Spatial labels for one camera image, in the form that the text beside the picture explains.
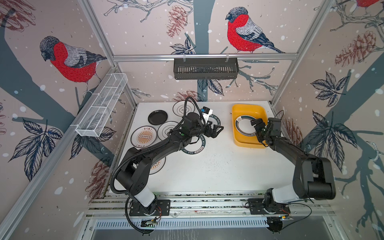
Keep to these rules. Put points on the orange sunburst plate near-left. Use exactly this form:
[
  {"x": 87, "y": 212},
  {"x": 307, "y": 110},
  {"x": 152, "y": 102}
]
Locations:
[{"x": 157, "y": 166}]

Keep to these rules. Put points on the orange sunburst plate left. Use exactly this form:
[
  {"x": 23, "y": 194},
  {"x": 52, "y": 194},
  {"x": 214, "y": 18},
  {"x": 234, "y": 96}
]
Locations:
[{"x": 143, "y": 137}]

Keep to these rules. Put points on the white plate grey emblem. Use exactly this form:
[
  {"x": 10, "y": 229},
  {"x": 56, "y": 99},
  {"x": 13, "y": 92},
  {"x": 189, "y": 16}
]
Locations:
[{"x": 165, "y": 128}]

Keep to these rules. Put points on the striped green rim plate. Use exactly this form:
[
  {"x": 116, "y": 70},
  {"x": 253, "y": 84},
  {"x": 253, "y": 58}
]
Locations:
[{"x": 244, "y": 125}]

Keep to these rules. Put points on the small black plate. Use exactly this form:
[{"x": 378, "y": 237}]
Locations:
[{"x": 157, "y": 117}]

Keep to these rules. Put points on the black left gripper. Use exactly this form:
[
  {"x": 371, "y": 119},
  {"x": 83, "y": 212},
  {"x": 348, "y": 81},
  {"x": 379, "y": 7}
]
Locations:
[{"x": 213, "y": 134}]

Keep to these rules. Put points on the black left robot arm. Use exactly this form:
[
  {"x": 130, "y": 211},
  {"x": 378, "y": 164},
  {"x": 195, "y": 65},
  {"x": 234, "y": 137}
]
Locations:
[{"x": 132, "y": 174}]

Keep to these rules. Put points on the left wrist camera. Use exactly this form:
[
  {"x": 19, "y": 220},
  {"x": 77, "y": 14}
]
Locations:
[{"x": 206, "y": 112}]

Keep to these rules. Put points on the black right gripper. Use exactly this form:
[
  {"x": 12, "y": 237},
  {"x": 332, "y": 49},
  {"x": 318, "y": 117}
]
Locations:
[{"x": 259, "y": 136}]

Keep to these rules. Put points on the white mesh wall shelf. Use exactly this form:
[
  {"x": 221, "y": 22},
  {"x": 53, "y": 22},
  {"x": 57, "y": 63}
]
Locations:
[{"x": 98, "y": 114}]

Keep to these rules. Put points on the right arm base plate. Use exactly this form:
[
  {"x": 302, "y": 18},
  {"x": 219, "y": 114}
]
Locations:
[{"x": 260, "y": 207}]

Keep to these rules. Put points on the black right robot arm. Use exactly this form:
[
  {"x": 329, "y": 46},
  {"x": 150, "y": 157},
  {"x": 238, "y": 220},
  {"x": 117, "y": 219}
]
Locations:
[{"x": 313, "y": 176}]

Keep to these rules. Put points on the yellow plastic bin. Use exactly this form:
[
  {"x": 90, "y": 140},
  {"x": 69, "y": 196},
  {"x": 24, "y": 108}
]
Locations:
[{"x": 255, "y": 111}]

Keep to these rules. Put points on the green rim plate middle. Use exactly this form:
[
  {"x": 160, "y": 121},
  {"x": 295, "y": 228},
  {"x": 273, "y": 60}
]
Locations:
[{"x": 193, "y": 149}]

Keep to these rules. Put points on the white plate back centre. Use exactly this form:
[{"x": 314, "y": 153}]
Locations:
[{"x": 179, "y": 108}]

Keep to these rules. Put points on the aluminium rail bed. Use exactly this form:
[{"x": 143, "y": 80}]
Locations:
[{"x": 203, "y": 206}]

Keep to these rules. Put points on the black hanging wire basket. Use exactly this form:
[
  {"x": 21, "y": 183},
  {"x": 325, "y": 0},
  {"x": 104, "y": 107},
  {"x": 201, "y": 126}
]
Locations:
[{"x": 206, "y": 68}]

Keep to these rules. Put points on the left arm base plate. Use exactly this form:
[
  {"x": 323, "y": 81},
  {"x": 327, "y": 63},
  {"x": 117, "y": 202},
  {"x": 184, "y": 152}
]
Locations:
[{"x": 156, "y": 208}]

